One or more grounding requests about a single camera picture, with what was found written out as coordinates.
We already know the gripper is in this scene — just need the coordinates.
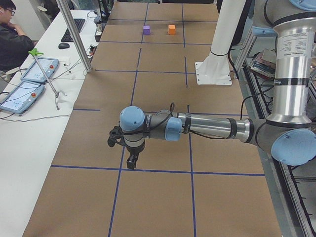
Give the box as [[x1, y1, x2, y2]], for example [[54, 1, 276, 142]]
[[126, 144, 145, 169]]

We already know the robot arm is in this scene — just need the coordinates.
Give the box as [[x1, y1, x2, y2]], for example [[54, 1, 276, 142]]
[[117, 0, 316, 169]]

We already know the purple foam block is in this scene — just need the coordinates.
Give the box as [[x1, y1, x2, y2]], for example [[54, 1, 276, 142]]
[[143, 25, 151, 36]]

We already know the orange foam block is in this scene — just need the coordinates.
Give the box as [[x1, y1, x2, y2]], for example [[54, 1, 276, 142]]
[[168, 25, 176, 35]]

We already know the brown paper table cover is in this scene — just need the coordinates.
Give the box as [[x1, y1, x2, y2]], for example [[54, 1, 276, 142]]
[[24, 2, 281, 237]]

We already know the lower teach pendant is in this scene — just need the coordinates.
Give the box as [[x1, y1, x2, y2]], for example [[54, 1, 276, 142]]
[[0, 80, 45, 114]]

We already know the teach pendant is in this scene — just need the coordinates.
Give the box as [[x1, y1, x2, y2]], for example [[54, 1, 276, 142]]
[[0, 80, 45, 114], [21, 57, 59, 83]]

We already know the upper teach pendant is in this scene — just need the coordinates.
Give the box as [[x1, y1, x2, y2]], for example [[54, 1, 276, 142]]
[[21, 57, 59, 83]]

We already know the silver metal cup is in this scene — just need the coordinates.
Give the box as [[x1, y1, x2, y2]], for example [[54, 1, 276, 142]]
[[95, 23, 102, 35]]

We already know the black computer mouse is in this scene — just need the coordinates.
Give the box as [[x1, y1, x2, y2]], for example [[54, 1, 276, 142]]
[[58, 42, 70, 49]]

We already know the black keyboard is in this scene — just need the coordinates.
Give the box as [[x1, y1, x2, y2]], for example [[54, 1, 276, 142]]
[[60, 18, 86, 42]]

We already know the stack of books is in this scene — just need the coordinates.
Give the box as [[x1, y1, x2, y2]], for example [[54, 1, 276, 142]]
[[250, 48, 277, 78]]

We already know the seated person in black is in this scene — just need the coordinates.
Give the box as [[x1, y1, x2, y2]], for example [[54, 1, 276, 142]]
[[0, 0, 35, 72]]

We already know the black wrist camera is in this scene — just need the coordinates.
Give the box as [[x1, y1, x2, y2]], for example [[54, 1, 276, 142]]
[[107, 126, 125, 147]]

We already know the white camera mast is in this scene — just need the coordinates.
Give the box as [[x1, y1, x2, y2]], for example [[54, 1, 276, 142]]
[[195, 0, 248, 85]]

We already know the aluminium frame post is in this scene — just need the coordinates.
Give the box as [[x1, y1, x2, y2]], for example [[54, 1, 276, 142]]
[[56, 0, 92, 73]]

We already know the green handled reacher grabber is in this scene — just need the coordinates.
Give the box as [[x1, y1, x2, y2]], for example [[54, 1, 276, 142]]
[[28, 48, 66, 110]]

